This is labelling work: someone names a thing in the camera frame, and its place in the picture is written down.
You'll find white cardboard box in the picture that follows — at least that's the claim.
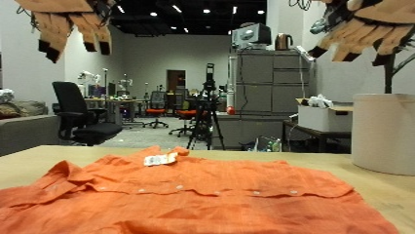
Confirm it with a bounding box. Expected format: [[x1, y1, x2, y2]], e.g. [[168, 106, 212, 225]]
[[296, 94, 354, 133]]

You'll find dark side table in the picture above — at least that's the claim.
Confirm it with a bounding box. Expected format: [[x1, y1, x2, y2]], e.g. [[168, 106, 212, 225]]
[[283, 119, 353, 154]]

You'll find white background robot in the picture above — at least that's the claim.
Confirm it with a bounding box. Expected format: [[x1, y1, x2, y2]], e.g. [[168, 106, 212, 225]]
[[78, 70, 102, 89]]

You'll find background work desk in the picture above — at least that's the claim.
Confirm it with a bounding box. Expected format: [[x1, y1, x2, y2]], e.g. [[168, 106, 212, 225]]
[[83, 97, 148, 126]]

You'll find grey box appliance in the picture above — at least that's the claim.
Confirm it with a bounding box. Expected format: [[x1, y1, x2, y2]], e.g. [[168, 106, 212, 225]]
[[232, 22, 275, 51]]

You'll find brown cushion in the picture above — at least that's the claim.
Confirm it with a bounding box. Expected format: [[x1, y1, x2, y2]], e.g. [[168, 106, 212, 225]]
[[0, 99, 50, 120]]

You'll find grey sofa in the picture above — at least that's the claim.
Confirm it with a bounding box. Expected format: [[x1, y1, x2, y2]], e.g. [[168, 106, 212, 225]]
[[0, 114, 63, 157]]

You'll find grey metal drawer cabinet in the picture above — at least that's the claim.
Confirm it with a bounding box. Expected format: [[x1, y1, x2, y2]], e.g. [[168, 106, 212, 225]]
[[228, 48, 317, 150]]

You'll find orange button shirt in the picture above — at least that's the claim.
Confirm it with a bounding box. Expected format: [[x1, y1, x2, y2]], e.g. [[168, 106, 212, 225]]
[[0, 145, 401, 234]]

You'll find brown doorway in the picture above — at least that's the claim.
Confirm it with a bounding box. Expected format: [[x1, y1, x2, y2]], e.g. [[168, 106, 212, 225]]
[[167, 69, 187, 94]]

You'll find silver foil bundle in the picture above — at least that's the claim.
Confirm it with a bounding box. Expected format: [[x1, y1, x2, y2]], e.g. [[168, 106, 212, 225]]
[[0, 88, 17, 104]]

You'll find black office chair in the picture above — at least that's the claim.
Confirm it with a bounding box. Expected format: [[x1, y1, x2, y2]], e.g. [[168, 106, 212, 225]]
[[51, 81, 126, 146]]

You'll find white power strip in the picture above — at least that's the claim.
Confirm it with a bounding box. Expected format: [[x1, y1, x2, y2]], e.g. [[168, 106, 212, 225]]
[[295, 45, 317, 62]]

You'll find copper electric kettle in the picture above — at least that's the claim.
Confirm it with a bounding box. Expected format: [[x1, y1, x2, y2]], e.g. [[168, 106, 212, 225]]
[[275, 32, 295, 52]]

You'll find white round planter pot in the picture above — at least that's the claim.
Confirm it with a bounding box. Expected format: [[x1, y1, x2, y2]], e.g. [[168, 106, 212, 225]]
[[350, 93, 415, 176]]

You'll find black camera tripod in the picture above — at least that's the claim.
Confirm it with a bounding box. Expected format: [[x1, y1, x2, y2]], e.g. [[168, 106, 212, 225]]
[[186, 62, 228, 151]]

